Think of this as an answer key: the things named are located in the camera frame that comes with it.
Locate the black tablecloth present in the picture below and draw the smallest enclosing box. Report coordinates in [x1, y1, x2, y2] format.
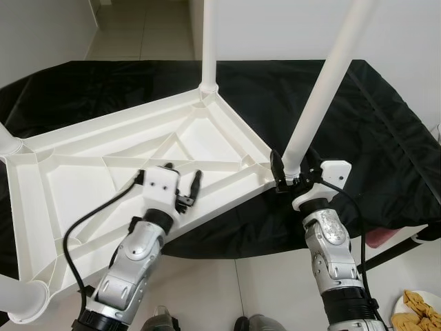
[0, 59, 441, 277]

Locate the pink cloth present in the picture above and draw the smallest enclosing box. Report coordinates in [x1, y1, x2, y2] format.
[365, 228, 395, 248]

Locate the grey robot left foot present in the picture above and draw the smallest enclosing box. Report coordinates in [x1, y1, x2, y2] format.
[145, 310, 180, 331]

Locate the yellow cloth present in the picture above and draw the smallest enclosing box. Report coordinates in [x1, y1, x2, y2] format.
[393, 290, 441, 331]

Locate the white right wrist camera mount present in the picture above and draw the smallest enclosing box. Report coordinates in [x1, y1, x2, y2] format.
[293, 160, 353, 211]

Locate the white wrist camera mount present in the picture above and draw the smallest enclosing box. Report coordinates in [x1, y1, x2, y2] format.
[141, 168, 184, 223]
[293, 160, 353, 211]

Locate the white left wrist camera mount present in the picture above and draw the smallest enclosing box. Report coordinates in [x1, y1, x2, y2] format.
[141, 168, 184, 223]

